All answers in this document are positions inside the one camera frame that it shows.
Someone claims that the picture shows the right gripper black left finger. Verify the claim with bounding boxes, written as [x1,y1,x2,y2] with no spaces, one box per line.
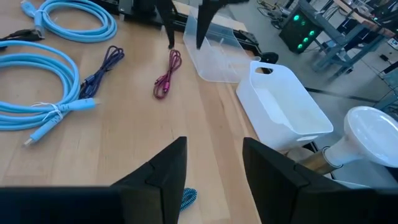
[110,136,188,224]

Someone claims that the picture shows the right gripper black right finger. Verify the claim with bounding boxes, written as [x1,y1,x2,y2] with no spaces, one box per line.
[242,136,376,224]

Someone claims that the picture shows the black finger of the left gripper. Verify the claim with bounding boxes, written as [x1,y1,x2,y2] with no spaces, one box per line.
[155,0,177,50]
[196,0,231,50]

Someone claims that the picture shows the teal braided cable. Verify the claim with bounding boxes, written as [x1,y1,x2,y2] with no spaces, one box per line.
[179,187,198,213]

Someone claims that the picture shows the magenta braided cable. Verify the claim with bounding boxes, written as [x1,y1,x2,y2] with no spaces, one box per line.
[152,49,183,100]

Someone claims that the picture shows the light blue cable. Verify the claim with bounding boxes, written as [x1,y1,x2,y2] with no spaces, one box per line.
[0,40,101,147]
[20,0,118,44]

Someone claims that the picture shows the purple braided cable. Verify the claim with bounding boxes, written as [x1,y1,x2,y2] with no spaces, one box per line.
[78,45,126,100]

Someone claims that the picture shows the thin black brown cable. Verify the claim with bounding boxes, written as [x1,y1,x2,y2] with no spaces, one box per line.
[0,29,45,51]

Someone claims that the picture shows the clear plastic bin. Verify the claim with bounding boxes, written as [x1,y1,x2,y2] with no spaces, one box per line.
[182,6,262,84]

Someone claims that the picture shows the white plastic bin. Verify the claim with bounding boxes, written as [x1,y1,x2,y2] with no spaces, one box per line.
[235,60,335,152]

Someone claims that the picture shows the computer tower green lights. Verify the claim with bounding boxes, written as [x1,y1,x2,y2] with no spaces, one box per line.
[279,11,323,54]

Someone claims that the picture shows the white mushroom table lamp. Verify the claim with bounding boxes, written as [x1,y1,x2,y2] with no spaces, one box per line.
[285,105,398,177]

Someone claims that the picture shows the grey metal desk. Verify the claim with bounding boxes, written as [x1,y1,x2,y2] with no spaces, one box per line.
[295,0,398,82]

